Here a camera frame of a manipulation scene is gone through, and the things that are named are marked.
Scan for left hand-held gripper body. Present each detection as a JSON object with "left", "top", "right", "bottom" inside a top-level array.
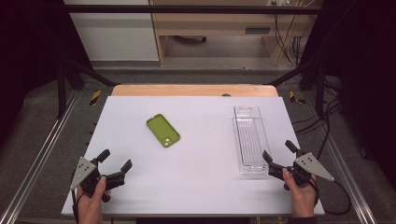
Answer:
[{"left": 70, "top": 157, "right": 112, "bottom": 203}]

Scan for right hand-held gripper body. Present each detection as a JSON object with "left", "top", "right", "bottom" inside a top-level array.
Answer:
[{"left": 282, "top": 152, "right": 336, "bottom": 191}]

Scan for clear plastic packaging tray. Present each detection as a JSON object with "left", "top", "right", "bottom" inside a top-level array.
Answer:
[{"left": 232, "top": 105, "right": 273, "bottom": 176}]

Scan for green phone case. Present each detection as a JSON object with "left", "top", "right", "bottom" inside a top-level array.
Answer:
[{"left": 146, "top": 113, "right": 181, "bottom": 148}]

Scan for person's left hand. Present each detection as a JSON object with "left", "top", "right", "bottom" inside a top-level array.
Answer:
[{"left": 76, "top": 175, "right": 112, "bottom": 224}]

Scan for person's right hand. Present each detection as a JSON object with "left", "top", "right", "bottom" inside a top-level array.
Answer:
[{"left": 281, "top": 168, "right": 319, "bottom": 218}]

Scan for yellow black tape marker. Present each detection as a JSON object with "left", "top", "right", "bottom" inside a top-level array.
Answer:
[
  {"left": 89, "top": 90, "right": 103, "bottom": 107},
  {"left": 288, "top": 91, "right": 307, "bottom": 105}
]

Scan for white cabinet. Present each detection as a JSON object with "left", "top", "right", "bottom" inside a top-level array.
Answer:
[{"left": 64, "top": 0, "right": 160, "bottom": 63}]

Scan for light wooden desk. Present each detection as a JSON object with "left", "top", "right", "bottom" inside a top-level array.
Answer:
[{"left": 148, "top": 0, "right": 316, "bottom": 67}]

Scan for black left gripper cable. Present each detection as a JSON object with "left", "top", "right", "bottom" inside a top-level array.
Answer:
[{"left": 70, "top": 178, "right": 86, "bottom": 224}]

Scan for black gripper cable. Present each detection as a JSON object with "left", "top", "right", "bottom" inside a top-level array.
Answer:
[
  {"left": 70, "top": 178, "right": 86, "bottom": 224},
  {"left": 307, "top": 176, "right": 353, "bottom": 217}
]

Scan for aluminium rail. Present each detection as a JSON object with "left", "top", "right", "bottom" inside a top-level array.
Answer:
[
  {"left": 0, "top": 91, "right": 81, "bottom": 224},
  {"left": 302, "top": 91, "right": 378, "bottom": 224}
]

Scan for black floor cables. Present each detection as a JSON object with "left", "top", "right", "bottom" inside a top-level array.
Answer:
[{"left": 293, "top": 76, "right": 344, "bottom": 162}]

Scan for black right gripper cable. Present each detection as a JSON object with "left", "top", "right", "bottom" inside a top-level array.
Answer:
[{"left": 307, "top": 176, "right": 353, "bottom": 217}]

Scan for black metal frame strut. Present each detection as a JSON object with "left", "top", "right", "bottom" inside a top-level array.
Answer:
[
  {"left": 263, "top": 58, "right": 327, "bottom": 118},
  {"left": 55, "top": 58, "right": 121, "bottom": 119}
]

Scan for hanging cable bundle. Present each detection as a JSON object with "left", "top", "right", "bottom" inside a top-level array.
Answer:
[{"left": 271, "top": 0, "right": 313, "bottom": 66}]

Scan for black metal frame bar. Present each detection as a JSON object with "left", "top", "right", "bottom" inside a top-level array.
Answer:
[{"left": 62, "top": 4, "right": 325, "bottom": 15}]

